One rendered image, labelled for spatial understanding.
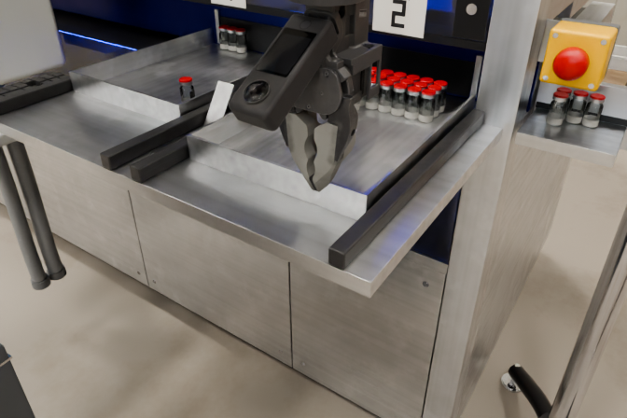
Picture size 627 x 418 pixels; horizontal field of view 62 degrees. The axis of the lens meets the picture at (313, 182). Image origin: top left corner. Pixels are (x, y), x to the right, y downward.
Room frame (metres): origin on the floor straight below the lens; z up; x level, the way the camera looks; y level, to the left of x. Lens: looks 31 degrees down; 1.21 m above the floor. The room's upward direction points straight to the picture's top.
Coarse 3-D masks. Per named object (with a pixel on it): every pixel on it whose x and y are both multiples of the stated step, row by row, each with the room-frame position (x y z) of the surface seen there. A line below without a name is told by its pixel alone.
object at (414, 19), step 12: (384, 0) 0.81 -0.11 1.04; (408, 0) 0.79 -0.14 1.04; (420, 0) 0.78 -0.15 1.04; (384, 12) 0.81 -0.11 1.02; (408, 12) 0.79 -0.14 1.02; (420, 12) 0.78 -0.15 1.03; (372, 24) 0.82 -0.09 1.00; (384, 24) 0.81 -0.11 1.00; (408, 24) 0.78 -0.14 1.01; (420, 24) 0.77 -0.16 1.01; (420, 36) 0.77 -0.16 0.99
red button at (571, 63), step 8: (568, 48) 0.64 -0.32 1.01; (576, 48) 0.64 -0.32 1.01; (560, 56) 0.64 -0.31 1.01; (568, 56) 0.63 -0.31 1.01; (576, 56) 0.62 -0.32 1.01; (584, 56) 0.62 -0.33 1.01; (552, 64) 0.64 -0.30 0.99; (560, 64) 0.63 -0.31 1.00; (568, 64) 0.63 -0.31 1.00; (576, 64) 0.62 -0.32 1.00; (584, 64) 0.62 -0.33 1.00; (560, 72) 0.63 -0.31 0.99; (568, 72) 0.63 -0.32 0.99; (576, 72) 0.62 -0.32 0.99; (584, 72) 0.62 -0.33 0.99; (568, 80) 0.63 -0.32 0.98
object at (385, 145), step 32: (224, 128) 0.65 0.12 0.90; (256, 128) 0.69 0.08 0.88; (384, 128) 0.69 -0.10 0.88; (416, 128) 0.69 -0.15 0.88; (448, 128) 0.65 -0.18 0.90; (224, 160) 0.57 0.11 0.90; (256, 160) 0.54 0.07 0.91; (288, 160) 0.59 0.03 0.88; (352, 160) 0.59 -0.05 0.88; (384, 160) 0.59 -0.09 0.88; (416, 160) 0.56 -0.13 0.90; (288, 192) 0.51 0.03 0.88; (320, 192) 0.49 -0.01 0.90; (352, 192) 0.47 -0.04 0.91; (384, 192) 0.49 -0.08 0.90
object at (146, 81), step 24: (144, 48) 0.97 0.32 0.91; (168, 48) 1.02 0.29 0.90; (192, 48) 1.07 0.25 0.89; (216, 48) 1.09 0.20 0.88; (72, 72) 0.84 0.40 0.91; (96, 72) 0.88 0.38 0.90; (120, 72) 0.92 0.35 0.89; (144, 72) 0.93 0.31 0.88; (168, 72) 0.93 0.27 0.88; (192, 72) 0.93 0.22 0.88; (216, 72) 0.93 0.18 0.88; (240, 72) 0.93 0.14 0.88; (96, 96) 0.81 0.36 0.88; (120, 96) 0.77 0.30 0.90; (144, 96) 0.74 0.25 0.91; (168, 96) 0.81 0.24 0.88; (168, 120) 0.71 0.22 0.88
